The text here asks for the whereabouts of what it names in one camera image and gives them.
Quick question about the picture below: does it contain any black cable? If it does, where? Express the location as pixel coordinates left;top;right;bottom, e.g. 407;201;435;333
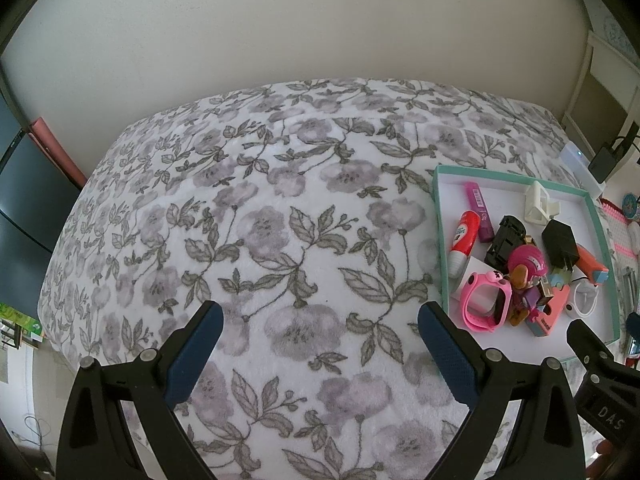
612;130;640;161

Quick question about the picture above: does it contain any white shelf unit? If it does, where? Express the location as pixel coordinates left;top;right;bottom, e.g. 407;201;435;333
562;30;640;161

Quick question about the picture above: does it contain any pink smartwatch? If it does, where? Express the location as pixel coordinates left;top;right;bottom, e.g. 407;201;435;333
461;270;513;335

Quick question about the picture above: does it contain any orange marker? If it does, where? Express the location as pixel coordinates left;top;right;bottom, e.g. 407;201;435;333
575;244;610;285

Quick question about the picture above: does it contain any pink board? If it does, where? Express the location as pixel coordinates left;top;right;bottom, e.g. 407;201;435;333
27;117;88;188

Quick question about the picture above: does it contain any black toy car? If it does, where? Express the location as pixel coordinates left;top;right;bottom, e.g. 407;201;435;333
484;215;533;268

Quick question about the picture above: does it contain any white ribbed plastic clip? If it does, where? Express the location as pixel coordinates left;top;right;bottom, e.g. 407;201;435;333
524;180;562;224

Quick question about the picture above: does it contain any red glue stick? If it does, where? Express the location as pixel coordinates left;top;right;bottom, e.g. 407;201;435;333
448;210;482;278

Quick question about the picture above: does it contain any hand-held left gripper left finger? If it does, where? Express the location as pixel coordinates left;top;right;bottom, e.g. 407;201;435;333
56;300;224;480

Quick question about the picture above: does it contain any black box device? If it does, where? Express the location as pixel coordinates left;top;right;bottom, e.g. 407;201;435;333
587;142;618;183

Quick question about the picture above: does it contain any pink toy dog figure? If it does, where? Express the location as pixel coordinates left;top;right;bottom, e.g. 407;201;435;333
506;245;556;326

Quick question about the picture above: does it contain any floral grey white blanket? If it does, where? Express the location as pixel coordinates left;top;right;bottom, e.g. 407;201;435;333
37;77;601;480

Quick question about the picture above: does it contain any purple tube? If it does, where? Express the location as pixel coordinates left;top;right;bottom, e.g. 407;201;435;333
465;181;496;242

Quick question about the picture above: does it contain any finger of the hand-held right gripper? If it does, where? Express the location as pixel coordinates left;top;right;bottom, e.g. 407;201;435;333
567;319;628;376

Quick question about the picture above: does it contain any dark monitor screen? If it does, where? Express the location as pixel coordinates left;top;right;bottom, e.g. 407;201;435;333
0;100;83;256

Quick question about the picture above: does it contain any black power adapter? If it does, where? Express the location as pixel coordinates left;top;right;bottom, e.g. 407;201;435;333
541;218;580;273

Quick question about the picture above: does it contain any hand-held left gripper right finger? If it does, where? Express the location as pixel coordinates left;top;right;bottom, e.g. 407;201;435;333
417;301;587;480

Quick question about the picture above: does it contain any white and pink knitted mat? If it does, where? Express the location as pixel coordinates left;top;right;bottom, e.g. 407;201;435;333
597;197;640;281

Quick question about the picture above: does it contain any white device with light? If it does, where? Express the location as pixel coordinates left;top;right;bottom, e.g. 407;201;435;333
561;142;607;198

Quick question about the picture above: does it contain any teal rimmed white tray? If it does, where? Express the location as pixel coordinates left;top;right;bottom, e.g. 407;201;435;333
431;163;620;363

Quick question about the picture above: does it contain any green packet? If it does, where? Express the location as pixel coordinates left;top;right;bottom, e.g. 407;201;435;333
0;302;43;348

